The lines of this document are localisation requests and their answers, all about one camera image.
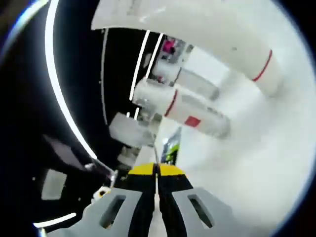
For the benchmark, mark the hanging ceiling screen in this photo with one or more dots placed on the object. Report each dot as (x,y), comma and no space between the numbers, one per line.
(61,151)

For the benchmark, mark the long ceiling strip light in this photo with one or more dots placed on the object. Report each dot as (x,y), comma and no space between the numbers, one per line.
(49,49)

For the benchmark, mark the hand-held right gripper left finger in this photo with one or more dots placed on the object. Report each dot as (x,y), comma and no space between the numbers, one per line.
(138,209)

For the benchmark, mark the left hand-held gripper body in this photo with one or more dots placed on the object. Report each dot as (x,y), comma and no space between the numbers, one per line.
(101,193)

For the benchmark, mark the clear skincare sachet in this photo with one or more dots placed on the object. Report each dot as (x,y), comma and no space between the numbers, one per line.
(157,182)

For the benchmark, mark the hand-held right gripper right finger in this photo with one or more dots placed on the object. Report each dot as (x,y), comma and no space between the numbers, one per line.
(172,209)

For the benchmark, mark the green black skincare packet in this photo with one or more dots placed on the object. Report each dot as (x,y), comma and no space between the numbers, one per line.
(172,150)

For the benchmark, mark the red-square white skincare bottle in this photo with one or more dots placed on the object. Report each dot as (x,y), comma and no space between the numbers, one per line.
(197,108)

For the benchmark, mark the square ceiling air conditioner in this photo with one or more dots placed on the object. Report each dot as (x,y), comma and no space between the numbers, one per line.
(53,184)

